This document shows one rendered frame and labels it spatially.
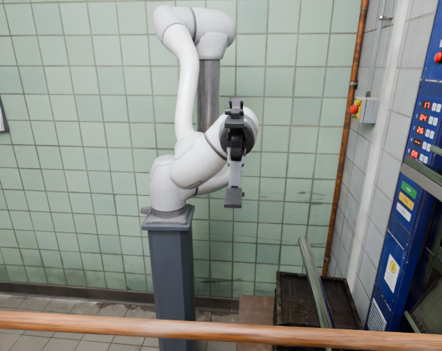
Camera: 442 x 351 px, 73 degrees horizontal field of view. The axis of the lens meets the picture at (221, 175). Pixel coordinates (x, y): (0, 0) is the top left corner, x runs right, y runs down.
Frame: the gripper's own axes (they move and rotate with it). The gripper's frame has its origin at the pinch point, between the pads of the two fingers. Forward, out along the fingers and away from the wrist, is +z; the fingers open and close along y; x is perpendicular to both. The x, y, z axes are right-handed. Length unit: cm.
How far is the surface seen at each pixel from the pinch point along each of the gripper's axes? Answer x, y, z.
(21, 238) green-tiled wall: 153, 100, -122
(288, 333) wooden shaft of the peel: -10.3, 28.1, 6.7
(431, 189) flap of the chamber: -40.4, 8.5, -13.6
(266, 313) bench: -14, 91, -59
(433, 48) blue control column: -53, -20, -47
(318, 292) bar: -18.8, 31.2, -7.2
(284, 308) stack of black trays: -18, 68, -40
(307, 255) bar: -19.0, 31.2, -20.9
